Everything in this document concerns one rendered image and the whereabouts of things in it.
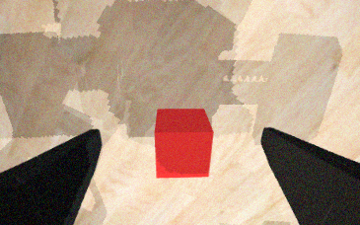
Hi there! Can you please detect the red block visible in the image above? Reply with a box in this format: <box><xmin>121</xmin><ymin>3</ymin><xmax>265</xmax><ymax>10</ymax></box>
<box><xmin>155</xmin><ymin>109</ymin><xmax>214</xmax><ymax>178</ymax></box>

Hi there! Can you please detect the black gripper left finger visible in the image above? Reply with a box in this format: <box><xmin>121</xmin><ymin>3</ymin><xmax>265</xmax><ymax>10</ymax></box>
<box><xmin>0</xmin><ymin>129</ymin><xmax>103</xmax><ymax>225</ymax></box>

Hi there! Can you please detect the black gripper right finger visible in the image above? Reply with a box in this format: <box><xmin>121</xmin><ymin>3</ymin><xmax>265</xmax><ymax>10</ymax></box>
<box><xmin>260</xmin><ymin>127</ymin><xmax>360</xmax><ymax>225</ymax></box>

